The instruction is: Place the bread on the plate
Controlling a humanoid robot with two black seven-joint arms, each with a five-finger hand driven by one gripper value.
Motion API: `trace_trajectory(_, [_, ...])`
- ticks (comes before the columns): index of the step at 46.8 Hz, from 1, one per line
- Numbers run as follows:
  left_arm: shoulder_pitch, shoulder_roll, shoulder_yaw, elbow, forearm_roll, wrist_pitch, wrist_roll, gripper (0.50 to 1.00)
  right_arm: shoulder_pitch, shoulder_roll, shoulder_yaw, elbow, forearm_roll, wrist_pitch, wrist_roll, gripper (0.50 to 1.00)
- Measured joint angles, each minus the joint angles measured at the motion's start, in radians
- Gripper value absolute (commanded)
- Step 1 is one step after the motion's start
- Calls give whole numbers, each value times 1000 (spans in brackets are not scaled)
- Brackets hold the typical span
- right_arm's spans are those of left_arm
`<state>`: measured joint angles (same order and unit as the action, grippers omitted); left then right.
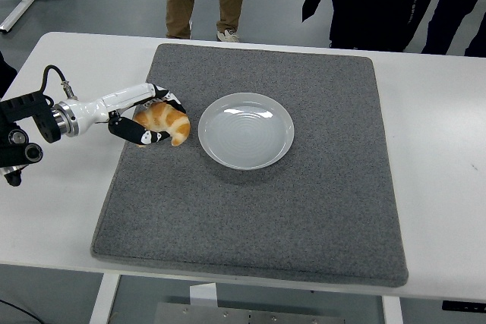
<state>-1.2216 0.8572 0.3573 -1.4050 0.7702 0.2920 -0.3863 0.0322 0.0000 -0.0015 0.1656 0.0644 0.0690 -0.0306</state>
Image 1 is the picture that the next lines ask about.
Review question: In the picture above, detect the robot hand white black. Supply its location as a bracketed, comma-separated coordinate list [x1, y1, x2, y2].
[71, 81, 188, 149]

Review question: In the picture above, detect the croissant bread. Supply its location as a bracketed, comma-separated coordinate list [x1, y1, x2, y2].
[134, 101, 191, 149]

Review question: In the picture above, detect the grey felt mat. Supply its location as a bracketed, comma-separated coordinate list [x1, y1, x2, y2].
[90, 42, 410, 289]

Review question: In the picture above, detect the black table control panel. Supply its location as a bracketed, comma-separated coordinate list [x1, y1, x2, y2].
[441, 300, 486, 312]

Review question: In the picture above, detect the white table leg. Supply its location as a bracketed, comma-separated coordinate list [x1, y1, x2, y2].
[381, 295, 404, 324]
[89, 273, 122, 324]

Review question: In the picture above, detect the pale grey round plate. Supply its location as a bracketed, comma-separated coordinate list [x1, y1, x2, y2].
[197, 91, 295, 171]

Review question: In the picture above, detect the person in black coat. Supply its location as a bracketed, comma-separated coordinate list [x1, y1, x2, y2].
[301, 0, 447, 53]

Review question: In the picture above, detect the grey metal plate with screws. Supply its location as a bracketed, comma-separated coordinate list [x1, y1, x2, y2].
[154, 302, 335, 324]

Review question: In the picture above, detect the person in dark blue trousers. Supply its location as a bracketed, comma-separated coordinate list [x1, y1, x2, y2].
[421, 0, 486, 58]

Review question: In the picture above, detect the black floor cable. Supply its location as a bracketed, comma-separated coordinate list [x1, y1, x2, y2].
[0, 298, 39, 324]

